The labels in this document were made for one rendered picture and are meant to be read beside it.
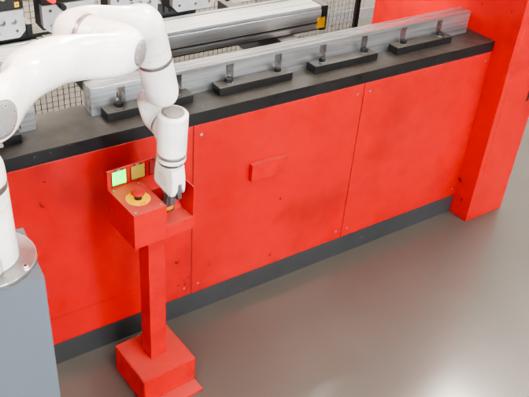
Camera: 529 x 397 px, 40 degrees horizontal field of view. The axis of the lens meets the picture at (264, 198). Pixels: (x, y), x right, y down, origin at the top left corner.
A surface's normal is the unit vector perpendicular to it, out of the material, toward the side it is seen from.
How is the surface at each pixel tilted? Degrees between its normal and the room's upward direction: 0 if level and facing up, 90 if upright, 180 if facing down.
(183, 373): 90
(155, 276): 90
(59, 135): 0
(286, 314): 0
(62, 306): 90
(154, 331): 90
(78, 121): 0
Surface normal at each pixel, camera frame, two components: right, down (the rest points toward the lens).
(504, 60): -0.83, 0.27
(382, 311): 0.07, -0.82
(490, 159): 0.55, 0.51
